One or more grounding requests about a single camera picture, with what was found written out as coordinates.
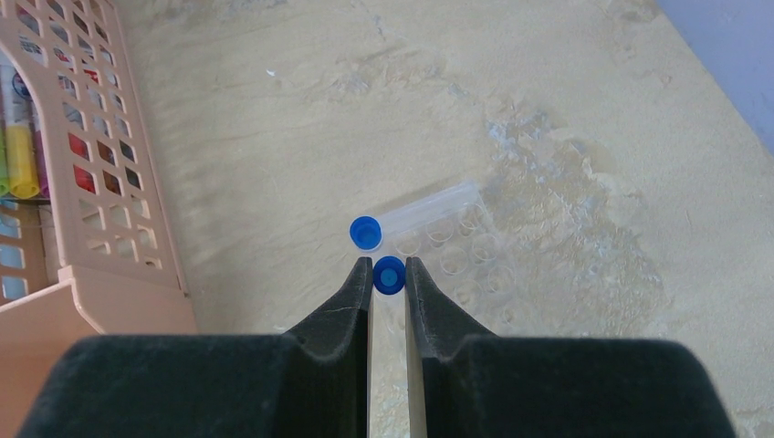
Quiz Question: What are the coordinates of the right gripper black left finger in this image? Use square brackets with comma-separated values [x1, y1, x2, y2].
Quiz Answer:
[18, 257, 373, 437]

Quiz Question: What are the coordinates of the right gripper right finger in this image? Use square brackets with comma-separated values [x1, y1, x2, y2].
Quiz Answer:
[405, 257, 735, 437]

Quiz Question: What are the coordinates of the clear dropper with blue band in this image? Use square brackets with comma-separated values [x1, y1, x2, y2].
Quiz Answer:
[373, 255, 405, 342]

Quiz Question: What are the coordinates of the clear plastic tube rack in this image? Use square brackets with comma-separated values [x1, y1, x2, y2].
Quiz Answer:
[389, 200, 539, 336]

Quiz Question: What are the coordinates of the orange plastic file organizer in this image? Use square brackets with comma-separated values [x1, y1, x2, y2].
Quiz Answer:
[1, 1, 196, 437]

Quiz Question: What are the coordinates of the yellow marker pen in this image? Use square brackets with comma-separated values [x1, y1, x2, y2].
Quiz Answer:
[5, 125, 40, 199]

